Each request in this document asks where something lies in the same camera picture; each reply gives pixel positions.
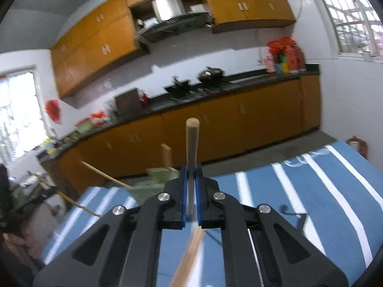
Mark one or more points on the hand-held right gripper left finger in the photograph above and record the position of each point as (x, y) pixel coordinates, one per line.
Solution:
(184, 197)

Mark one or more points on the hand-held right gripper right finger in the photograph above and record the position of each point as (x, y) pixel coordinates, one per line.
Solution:
(199, 197)

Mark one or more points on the green perforated utensil holder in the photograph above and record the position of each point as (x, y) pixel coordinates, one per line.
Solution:
(155, 182)

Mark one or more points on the flat wooden utensil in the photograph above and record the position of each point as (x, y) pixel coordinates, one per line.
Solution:
(166, 155)

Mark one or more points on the orange lower kitchen cabinets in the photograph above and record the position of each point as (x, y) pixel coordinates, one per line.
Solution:
(227, 125)

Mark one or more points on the thin wooden chopstick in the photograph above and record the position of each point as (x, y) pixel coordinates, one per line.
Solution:
(104, 177)

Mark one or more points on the blue white striped tablecloth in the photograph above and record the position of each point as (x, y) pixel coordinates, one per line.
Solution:
(299, 203)

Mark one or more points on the red bottle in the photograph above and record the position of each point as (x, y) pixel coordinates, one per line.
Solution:
(144, 98)

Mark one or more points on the brown box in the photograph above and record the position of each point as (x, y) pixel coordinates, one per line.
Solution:
(128, 101)

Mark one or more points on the black wok with lid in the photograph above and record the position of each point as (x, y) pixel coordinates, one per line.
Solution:
(211, 74)

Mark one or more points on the dark kitchen countertop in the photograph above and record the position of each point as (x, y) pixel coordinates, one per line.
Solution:
(245, 80)

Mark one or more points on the colourful small boxes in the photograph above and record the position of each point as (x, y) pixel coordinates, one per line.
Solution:
(282, 65)

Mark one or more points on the red plastic bag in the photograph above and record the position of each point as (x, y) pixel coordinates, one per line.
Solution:
(53, 110)

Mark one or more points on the red gift bags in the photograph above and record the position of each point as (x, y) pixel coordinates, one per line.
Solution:
(284, 49)

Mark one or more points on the steel range hood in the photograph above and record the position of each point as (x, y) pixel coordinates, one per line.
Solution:
(170, 15)

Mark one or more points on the bright window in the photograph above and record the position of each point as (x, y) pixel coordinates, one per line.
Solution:
(18, 116)

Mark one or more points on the barred window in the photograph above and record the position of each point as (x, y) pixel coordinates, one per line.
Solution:
(350, 15)

